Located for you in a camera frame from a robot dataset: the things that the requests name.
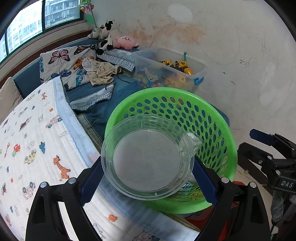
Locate beige cushion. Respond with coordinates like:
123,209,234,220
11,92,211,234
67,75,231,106
0,77,23,123

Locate clear round plastic lid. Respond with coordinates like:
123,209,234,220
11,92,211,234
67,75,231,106
101,114,202,201

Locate green framed window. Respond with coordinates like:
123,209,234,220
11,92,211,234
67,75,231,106
1,0,83,62

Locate grey gloved right hand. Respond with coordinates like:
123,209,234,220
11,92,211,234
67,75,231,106
270,191,290,222

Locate butterfly print pillow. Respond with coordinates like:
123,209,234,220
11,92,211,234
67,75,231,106
39,45,96,91

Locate printed white tablecloth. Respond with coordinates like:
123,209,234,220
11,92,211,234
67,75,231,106
1,77,198,240

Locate clear plastic toy bin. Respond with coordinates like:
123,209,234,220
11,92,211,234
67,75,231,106
132,48,207,92

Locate crumpled beige cloth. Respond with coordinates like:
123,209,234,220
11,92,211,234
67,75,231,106
82,58,122,86

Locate green plastic mesh basket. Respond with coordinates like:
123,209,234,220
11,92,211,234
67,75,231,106
101,87,237,214

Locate colourful pinwheel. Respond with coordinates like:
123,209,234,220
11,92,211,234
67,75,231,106
80,0,97,27

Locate black white cow plush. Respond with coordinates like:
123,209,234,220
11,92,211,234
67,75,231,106
87,20,118,55

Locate pink plush toy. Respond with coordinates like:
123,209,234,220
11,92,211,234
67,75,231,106
114,36,139,50

